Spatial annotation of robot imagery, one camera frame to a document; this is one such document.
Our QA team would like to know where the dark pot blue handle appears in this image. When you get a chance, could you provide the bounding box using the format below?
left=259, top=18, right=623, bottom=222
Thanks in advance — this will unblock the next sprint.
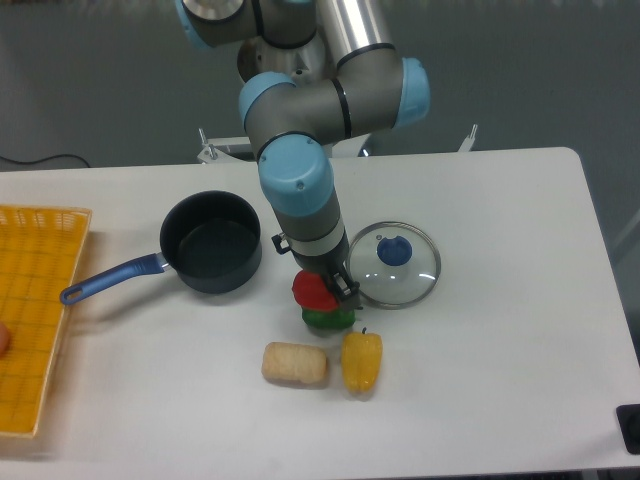
left=59, top=191, right=262, bottom=305

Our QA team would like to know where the black table grommet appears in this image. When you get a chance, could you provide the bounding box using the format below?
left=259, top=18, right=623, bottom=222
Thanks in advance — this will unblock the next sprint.
left=616, top=404, right=640, bottom=455

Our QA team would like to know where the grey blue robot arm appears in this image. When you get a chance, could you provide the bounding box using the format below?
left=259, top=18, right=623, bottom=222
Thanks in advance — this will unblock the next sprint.
left=176, top=1, right=431, bottom=311

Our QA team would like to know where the yellow woven basket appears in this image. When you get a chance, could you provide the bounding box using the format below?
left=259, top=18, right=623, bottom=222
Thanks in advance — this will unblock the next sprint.
left=1, top=204, right=92, bottom=438

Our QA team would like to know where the beige bread roll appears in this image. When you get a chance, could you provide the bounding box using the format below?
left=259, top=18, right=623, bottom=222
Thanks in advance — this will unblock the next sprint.
left=261, top=342, right=327, bottom=384

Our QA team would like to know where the yellow pepper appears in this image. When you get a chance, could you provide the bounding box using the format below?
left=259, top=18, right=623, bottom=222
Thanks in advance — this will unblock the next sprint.
left=341, top=328, right=383, bottom=393

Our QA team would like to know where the red pepper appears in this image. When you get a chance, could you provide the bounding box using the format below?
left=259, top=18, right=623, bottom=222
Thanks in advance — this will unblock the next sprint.
left=292, top=270, right=339, bottom=312

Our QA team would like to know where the green pepper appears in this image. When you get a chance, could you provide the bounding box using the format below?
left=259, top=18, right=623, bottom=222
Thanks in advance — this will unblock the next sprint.
left=301, top=309, right=356, bottom=330

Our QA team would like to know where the black floor cable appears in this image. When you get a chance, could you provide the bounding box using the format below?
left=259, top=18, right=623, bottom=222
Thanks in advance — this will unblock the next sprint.
left=0, top=153, right=91, bottom=168

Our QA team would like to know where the glass lid blue knob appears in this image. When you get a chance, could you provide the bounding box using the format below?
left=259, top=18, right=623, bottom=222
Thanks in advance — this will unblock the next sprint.
left=346, top=221, right=442, bottom=310

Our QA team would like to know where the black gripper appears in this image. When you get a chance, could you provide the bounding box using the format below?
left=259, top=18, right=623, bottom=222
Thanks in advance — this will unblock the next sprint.
left=271, top=232, right=362, bottom=312

